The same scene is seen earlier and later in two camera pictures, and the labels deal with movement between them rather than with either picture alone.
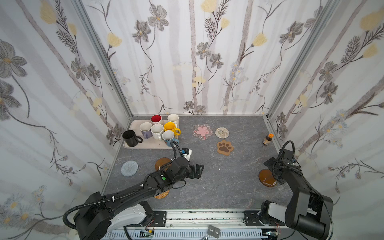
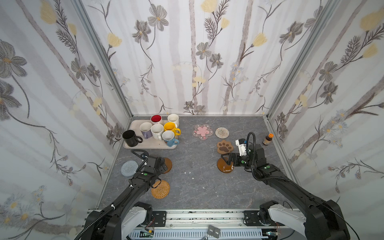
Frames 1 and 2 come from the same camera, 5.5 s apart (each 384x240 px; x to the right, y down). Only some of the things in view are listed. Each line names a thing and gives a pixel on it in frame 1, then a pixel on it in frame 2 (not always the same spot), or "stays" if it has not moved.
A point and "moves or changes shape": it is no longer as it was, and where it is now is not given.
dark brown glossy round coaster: [266, 178] moves or changes shape
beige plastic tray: [150, 143] stays
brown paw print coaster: [224, 147] stays
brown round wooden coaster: [162, 161] stays
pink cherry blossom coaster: [203, 131] stays
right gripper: [272, 167] -> [234, 159]
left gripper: [190, 170] -> [160, 163]
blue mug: [168, 136] stays
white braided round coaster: [222, 132] stays
